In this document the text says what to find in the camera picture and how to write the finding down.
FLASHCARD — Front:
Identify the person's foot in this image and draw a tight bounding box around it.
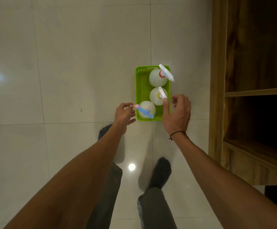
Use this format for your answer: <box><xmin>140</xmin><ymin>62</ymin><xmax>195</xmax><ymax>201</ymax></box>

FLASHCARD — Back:
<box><xmin>98</xmin><ymin>124</ymin><xmax>126</xmax><ymax>164</ymax></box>
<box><xmin>148</xmin><ymin>157</ymin><xmax>172</xmax><ymax>190</ymax></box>

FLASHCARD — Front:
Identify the white spray bottle blue trigger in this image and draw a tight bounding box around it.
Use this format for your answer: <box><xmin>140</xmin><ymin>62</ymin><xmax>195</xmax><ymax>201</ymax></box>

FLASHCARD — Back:
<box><xmin>134</xmin><ymin>101</ymin><xmax>156</xmax><ymax>119</ymax></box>

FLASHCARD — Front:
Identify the person's leg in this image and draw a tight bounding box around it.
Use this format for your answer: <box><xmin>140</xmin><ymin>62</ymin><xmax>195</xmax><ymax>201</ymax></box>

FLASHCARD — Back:
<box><xmin>137</xmin><ymin>187</ymin><xmax>178</xmax><ymax>229</ymax></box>
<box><xmin>86</xmin><ymin>162</ymin><xmax>123</xmax><ymax>229</ymax></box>

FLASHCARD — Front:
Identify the person's right forearm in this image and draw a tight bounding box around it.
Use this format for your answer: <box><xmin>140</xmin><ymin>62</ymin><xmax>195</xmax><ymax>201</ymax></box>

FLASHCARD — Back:
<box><xmin>171</xmin><ymin>132</ymin><xmax>277</xmax><ymax>229</ymax></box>

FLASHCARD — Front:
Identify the person's right hand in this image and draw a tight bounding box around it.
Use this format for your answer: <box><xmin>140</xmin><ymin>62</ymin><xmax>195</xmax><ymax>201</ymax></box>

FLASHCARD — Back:
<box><xmin>162</xmin><ymin>94</ymin><xmax>192</xmax><ymax>137</ymax></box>

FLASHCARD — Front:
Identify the person's right foot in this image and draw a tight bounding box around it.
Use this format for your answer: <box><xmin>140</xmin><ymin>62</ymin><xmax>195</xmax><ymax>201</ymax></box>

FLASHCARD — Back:
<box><xmin>148</xmin><ymin>157</ymin><xmax>172</xmax><ymax>190</ymax></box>

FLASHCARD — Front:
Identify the white spray bottle red collar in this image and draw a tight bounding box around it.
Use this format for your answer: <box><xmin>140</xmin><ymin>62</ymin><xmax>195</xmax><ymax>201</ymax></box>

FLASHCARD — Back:
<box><xmin>149</xmin><ymin>64</ymin><xmax>175</xmax><ymax>88</ymax></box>

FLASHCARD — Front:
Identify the person's left foot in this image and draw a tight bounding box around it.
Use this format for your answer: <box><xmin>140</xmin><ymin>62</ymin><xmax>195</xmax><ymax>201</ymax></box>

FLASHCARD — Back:
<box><xmin>98</xmin><ymin>124</ymin><xmax>126</xmax><ymax>164</ymax></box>

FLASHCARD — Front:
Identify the black string bracelet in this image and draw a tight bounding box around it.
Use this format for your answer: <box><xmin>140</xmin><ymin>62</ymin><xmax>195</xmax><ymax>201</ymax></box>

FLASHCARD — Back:
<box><xmin>169</xmin><ymin>131</ymin><xmax>187</xmax><ymax>141</ymax></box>

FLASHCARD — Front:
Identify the green plastic basket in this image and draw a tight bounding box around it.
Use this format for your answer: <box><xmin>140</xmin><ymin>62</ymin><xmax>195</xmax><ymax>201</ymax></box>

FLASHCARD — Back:
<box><xmin>135</xmin><ymin>66</ymin><xmax>171</xmax><ymax>121</ymax></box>

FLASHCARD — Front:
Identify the person's right leg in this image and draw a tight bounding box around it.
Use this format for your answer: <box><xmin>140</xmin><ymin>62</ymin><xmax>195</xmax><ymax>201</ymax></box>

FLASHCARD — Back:
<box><xmin>137</xmin><ymin>187</ymin><xmax>178</xmax><ymax>229</ymax></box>

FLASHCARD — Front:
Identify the person's left hand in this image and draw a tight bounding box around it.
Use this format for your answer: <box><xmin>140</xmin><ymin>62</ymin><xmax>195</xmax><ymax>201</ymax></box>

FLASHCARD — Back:
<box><xmin>114</xmin><ymin>103</ymin><xmax>137</xmax><ymax>134</ymax></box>

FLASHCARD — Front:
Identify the person's left forearm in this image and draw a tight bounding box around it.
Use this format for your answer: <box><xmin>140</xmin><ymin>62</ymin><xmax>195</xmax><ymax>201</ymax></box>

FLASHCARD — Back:
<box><xmin>4</xmin><ymin>123</ymin><xmax>127</xmax><ymax>229</ymax></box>

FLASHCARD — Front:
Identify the person's left leg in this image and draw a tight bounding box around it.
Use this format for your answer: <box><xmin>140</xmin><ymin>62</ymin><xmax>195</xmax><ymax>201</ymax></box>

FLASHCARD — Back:
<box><xmin>86</xmin><ymin>162</ymin><xmax>123</xmax><ymax>229</ymax></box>

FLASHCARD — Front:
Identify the wooden shelf cabinet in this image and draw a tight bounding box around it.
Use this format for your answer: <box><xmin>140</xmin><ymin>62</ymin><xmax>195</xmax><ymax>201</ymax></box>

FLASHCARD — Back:
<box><xmin>208</xmin><ymin>0</ymin><xmax>277</xmax><ymax>186</ymax></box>

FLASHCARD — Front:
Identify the white spray bottle yellow collar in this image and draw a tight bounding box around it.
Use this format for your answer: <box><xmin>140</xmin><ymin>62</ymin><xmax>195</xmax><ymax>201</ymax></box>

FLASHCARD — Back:
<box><xmin>149</xmin><ymin>87</ymin><xmax>169</xmax><ymax>106</ymax></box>

